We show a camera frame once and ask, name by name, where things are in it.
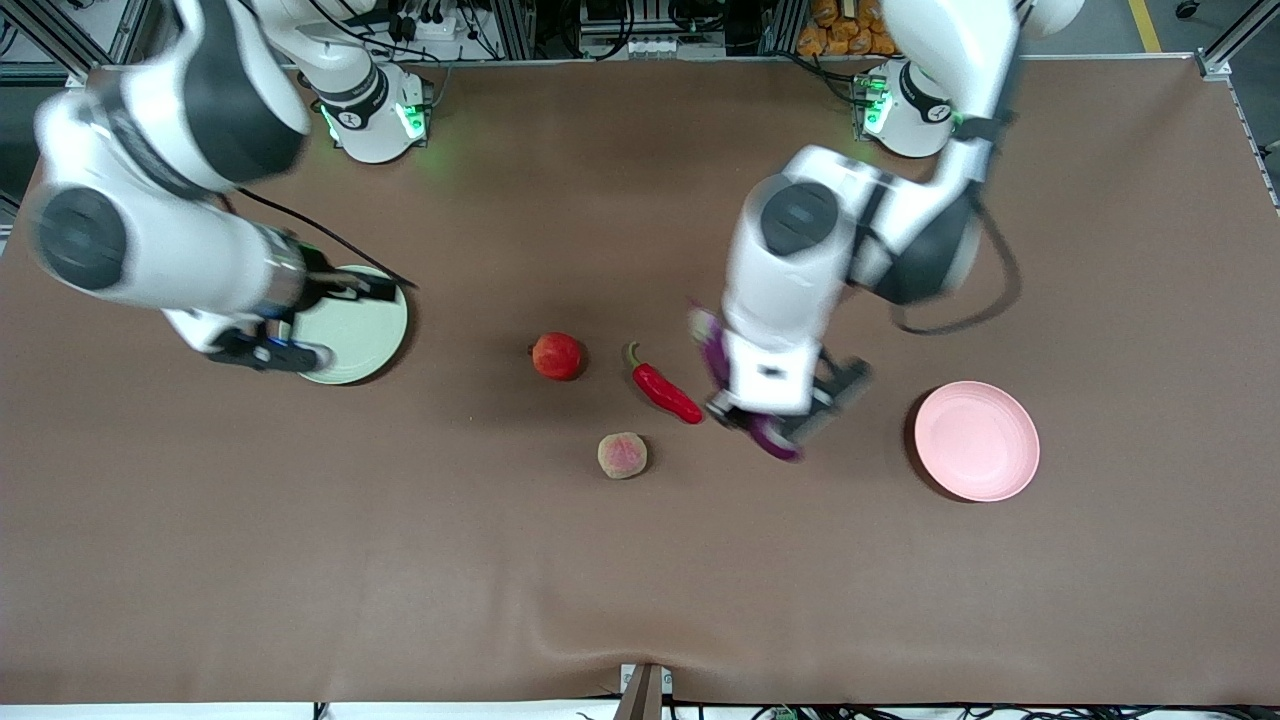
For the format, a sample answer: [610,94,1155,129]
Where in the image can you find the long purple eggplant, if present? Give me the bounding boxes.
[692,308,804,463]

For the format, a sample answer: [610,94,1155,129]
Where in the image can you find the red chili pepper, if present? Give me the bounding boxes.
[626,342,705,425]

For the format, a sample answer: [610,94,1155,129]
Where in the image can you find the pinkish tan peach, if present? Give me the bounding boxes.
[597,432,649,480]

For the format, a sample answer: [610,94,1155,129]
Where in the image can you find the red pomegranate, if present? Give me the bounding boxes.
[530,332,588,382]

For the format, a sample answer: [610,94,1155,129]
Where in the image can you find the pale green round plate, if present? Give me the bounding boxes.
[278,265,409,386]

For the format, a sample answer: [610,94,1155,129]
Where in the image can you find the large table cover mat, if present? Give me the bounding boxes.
[0,55,1280,707]

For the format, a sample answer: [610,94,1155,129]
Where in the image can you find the pink round plate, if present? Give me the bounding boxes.
[914,381,1041,503]

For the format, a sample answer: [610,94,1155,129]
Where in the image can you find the bag of orange items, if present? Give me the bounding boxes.
[797,0,896,58]

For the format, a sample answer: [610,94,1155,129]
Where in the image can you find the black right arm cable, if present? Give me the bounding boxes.
[235,185,420,292]

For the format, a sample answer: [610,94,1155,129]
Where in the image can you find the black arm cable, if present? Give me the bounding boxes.
[235,185,420,292]
[888,195,1023,337]

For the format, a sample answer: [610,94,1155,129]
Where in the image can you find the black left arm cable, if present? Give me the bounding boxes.
[888,195,1023,337]

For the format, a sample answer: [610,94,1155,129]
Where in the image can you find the aluminium frame struts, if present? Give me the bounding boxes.
[0,0,153,77]

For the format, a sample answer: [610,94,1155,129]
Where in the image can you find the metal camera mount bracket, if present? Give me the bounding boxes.
[612,662,674,720]

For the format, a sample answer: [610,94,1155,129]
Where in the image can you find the aluminium profile post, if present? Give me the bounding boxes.
[493,0,537,60]

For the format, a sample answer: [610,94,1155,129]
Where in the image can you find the aluminium corner frame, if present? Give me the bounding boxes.
[1195,0,1280,83]

